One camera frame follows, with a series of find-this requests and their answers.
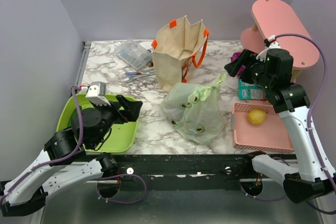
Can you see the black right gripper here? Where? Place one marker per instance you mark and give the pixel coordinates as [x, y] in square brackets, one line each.
[247, 58]

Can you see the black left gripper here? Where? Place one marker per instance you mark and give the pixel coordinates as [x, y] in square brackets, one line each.
[132, 108]

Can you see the purple snack packet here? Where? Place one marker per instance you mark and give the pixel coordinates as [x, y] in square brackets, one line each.
[238, 67]

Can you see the teal snack packet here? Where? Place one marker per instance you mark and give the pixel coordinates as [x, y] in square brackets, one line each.
[248, 91]

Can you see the green avocado print plastic bag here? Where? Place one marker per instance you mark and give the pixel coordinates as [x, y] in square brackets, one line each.
[193, 110]

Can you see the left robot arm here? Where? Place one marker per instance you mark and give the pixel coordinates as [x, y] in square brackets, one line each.
[28, 193]

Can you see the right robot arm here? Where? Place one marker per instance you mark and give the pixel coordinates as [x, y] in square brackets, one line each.
[315, 176]

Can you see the beige canvas tote bag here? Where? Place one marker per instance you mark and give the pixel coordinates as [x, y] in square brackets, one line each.
[178, 49]

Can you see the lime green plastic tray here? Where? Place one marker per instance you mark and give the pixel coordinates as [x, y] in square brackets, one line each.
[120, 139]

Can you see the silver wrench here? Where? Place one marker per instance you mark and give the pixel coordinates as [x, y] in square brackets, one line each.
[130, 78]

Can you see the pink two-tier shelf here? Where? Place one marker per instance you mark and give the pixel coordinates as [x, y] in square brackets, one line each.
[275, 17]

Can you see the clear plastic organizer box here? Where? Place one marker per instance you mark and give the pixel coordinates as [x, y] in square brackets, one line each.
[133, 54]

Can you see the pink plastic basket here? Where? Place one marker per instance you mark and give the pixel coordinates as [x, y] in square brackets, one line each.
[270, 136]

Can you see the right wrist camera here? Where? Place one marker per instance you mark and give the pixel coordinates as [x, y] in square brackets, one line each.
[270, 43]

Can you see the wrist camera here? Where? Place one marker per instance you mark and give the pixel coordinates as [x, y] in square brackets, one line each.
[95, 93]
[270, 43]

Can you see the blue handled tool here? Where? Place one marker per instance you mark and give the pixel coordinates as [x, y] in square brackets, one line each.
[135, 73]

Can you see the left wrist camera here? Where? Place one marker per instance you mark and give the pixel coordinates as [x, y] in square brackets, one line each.
[95, 93]

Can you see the black table front rail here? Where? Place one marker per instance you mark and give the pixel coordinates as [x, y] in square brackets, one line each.
[182, 172]

